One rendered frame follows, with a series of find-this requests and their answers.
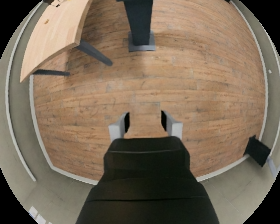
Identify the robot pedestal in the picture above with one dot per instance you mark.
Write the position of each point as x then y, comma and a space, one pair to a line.
139, 20

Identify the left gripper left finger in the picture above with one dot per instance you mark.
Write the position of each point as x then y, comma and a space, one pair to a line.
117, 130

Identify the black box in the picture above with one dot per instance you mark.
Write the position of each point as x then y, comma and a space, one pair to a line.
257, 151

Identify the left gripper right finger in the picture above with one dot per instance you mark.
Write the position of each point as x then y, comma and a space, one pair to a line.
174, 128

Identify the white paper sheet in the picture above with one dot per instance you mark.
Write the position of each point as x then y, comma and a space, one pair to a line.
41, 219
32, 211

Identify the wooden table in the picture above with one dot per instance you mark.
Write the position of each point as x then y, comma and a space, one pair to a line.
57, 30

